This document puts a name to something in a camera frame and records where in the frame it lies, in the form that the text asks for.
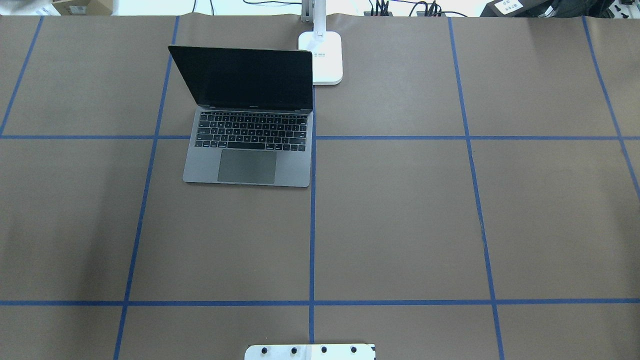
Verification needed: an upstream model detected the grey laptop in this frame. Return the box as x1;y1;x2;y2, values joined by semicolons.
168;45;314;188

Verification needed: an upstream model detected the white desk lamp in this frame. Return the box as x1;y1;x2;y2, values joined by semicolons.
297;0;344;85

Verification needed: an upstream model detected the black box white label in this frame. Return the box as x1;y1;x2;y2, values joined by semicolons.
480;0;553;18

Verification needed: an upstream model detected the cardboard box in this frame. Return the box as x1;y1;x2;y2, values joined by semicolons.
51;0;114;16

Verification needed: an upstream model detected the white pedestal column base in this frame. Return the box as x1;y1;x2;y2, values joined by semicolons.
243;343;377;360

